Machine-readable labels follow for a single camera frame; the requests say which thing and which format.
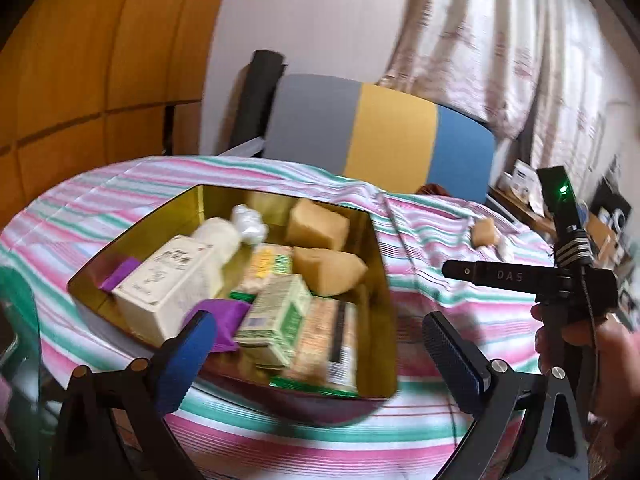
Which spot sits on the yellow green sponge packet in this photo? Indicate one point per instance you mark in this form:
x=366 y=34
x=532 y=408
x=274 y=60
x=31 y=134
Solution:
x=262 y=267

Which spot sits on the green glass panel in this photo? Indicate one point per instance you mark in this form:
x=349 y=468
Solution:
x=27 y=360

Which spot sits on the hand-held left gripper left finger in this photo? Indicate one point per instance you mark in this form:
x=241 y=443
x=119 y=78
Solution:
x=186 y=360

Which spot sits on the grey yellow blue chair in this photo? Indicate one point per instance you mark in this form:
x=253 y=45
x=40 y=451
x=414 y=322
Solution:
x=395 y=135

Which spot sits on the clear plastic bag wad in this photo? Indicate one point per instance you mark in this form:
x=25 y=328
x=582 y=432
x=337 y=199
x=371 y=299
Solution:
x=505 y=250
x=250 y=225

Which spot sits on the purple plastic packet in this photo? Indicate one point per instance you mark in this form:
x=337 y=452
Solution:
x=217 y=325

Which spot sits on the peach cloth packet green edge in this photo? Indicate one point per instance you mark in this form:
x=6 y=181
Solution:
x=322 y=345

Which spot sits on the wooden side shelf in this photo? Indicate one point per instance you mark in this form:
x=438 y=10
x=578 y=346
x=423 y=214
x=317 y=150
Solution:
x=520 y=210

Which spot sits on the cream carton box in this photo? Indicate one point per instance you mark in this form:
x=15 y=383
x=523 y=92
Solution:
x=160 y=285

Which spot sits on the gold tin box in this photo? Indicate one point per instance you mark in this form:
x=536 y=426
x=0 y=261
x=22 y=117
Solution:
x=376 y=285

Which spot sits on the green patterned carton box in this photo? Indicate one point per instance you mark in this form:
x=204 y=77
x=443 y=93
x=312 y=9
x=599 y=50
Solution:
x=275 y=325

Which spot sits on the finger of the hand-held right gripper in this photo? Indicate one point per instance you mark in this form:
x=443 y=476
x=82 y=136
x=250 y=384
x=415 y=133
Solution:
x=495 y=274

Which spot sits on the large yellow sponge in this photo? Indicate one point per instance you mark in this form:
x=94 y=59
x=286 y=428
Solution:
x=330 y=270

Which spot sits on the yellow block sponge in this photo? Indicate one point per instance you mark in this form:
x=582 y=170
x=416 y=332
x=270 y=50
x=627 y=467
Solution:
x=485 y=232
x=317 y=225

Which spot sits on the pink patterned curtain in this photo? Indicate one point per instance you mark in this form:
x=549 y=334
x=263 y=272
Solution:
x=580 y=85

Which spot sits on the person's right hand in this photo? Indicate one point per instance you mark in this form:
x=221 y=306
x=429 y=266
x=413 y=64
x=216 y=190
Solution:
x=617 y=365

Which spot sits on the wooden wardrobe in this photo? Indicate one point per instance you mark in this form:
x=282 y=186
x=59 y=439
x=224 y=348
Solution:
x=100 y=60

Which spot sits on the striped tablecloth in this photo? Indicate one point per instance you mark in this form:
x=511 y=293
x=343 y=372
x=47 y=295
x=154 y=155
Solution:
x=430 y=230

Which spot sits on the black rolled mat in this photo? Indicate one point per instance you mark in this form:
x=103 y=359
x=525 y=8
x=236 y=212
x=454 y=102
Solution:
x=257 y=95

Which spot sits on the dark red cloth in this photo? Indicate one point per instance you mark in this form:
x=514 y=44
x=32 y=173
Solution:
x=432 y=189

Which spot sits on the white box with face picture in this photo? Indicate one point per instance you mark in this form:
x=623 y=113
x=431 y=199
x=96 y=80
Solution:
x=524 y=177

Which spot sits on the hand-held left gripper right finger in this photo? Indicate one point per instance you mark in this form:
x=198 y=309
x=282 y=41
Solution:
x=452 y=360

